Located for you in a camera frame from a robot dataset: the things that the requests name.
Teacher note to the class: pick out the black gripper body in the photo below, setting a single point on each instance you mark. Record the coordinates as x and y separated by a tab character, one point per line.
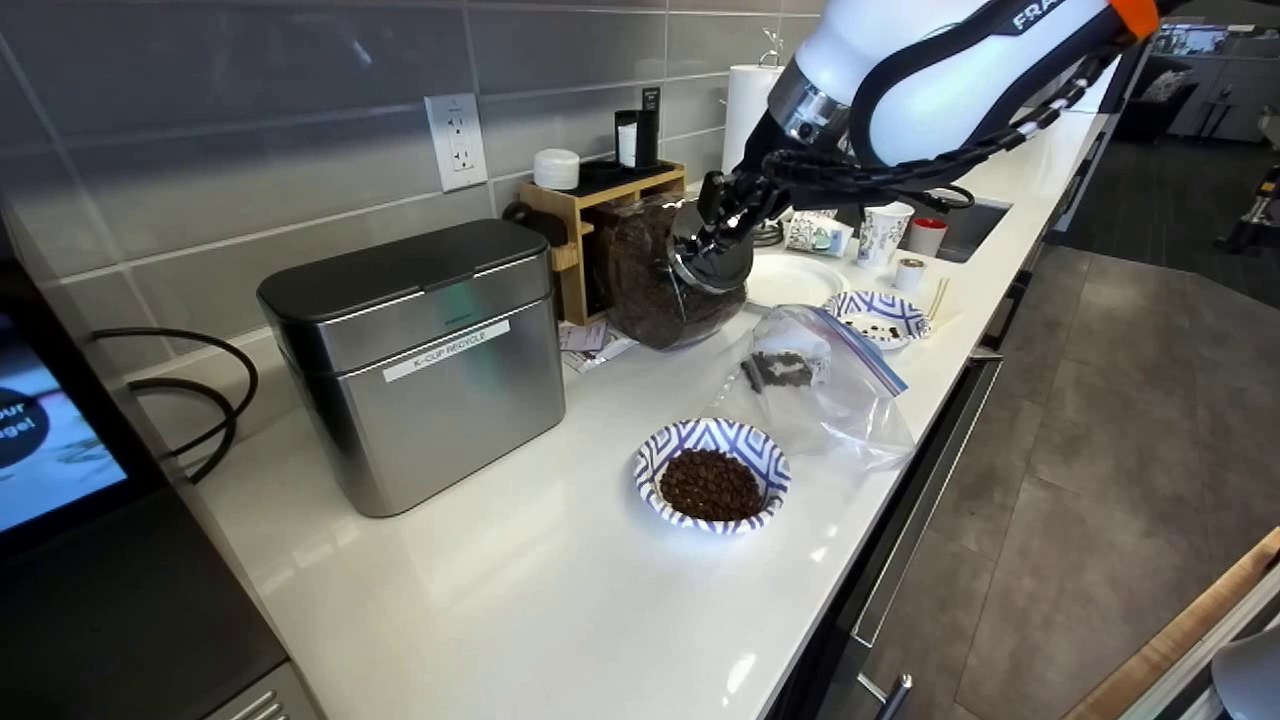
754	167

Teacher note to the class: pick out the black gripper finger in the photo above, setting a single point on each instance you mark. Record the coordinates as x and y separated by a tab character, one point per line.
708	207
749	224

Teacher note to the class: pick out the glass jar of coffee beans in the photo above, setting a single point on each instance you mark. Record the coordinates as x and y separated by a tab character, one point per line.
642	294

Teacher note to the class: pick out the white paper towel roll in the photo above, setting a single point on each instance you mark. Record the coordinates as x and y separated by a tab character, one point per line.
746	107

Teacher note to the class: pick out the white round plate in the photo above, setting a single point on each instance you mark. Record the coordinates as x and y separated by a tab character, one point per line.
784	282

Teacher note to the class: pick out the tipped patterned paper cup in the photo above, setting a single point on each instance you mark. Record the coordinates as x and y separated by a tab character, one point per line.
821	237

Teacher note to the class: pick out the black box in rack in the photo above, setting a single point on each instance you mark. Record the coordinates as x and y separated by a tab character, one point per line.
626	143

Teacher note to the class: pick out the tall patterned paper cup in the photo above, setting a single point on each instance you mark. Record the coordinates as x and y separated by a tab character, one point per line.
886	235

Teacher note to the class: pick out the wooden countertop rack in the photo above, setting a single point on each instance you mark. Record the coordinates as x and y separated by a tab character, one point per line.
574	235

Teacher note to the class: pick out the small white round container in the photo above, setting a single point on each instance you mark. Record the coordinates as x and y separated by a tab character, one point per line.
556	169

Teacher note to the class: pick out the blue patterned bowl few beans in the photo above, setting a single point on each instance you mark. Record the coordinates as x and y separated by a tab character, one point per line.
873	323

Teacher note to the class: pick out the white cup with red rim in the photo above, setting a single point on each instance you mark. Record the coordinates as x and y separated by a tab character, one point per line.
929	235

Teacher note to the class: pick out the white paper packet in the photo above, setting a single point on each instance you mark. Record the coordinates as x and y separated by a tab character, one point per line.
587	345

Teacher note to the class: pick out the clear zip plastic bag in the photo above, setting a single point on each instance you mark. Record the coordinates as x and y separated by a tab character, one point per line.
827	400

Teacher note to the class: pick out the steel sink basin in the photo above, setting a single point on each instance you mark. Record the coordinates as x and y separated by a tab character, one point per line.
968	224

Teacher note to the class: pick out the blue patterned bowl many beans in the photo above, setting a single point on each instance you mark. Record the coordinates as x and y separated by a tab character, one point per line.
708	480

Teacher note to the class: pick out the white electrical outlet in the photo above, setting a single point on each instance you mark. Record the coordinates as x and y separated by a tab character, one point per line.
459	143

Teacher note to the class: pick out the stainless steel box container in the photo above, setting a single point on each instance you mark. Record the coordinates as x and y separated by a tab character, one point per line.
427	386

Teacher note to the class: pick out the dark lower cabinet front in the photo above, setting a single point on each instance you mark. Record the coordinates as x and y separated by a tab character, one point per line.
921	534

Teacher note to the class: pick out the wooden board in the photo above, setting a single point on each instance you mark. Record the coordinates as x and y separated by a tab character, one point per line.
1175	625

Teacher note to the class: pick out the black appliance with screen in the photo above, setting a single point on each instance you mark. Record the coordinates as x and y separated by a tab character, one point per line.
80	584

